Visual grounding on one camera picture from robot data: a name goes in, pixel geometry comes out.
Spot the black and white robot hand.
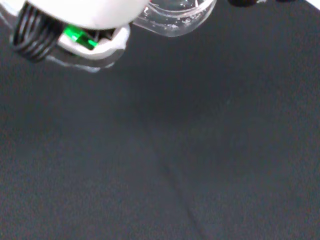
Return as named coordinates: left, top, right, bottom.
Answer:
left=0, top=0, right=151, bottom=64

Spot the black bench cloth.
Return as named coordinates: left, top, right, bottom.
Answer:
left=0, top=0, right=320, bottom=240

